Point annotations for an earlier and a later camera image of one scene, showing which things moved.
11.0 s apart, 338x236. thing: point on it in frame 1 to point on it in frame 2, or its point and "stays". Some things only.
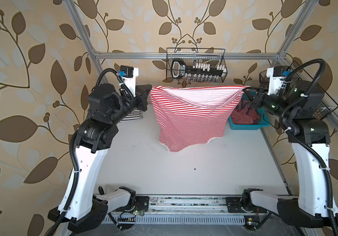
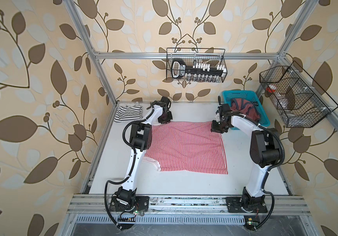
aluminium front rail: (186, 206) stays
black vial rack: (202, 72) stays
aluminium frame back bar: (187, 55) stays
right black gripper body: (271, 104) to (218, 126)
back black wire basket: (192, 65) stays
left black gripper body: (136, 102) to (165, 117)
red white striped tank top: (188, 117) to (187, 146)
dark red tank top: (243, 114) stays
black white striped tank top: (134, 114) stays
